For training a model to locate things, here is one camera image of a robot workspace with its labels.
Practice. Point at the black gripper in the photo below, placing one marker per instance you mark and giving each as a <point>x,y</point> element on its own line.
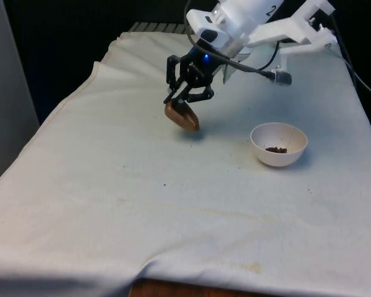
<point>201,66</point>

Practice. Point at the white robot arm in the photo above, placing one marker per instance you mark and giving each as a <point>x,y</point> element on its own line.
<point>275,29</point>

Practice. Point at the coffee beans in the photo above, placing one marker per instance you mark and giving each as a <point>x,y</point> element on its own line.
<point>276,149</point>

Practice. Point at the white bowl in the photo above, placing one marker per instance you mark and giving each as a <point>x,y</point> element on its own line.
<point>279,159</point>

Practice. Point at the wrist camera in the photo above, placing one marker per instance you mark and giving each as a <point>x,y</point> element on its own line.
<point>201,21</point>

